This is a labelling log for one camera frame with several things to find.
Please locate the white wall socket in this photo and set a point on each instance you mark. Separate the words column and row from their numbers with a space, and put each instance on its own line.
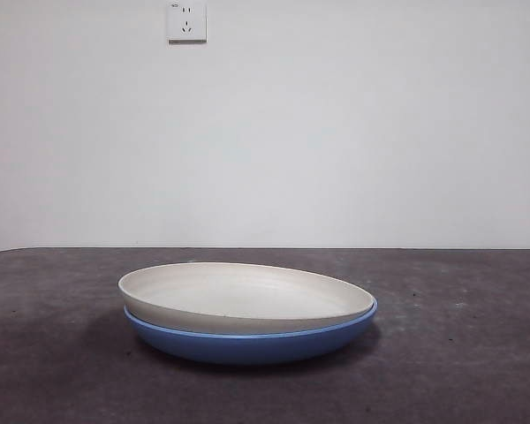
column 176, row 26

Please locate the blue round plate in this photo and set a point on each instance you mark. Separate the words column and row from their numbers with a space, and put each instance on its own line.
column 247, row 351

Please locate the white round plate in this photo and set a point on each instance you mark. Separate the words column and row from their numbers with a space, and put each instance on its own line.
column 229, row 300

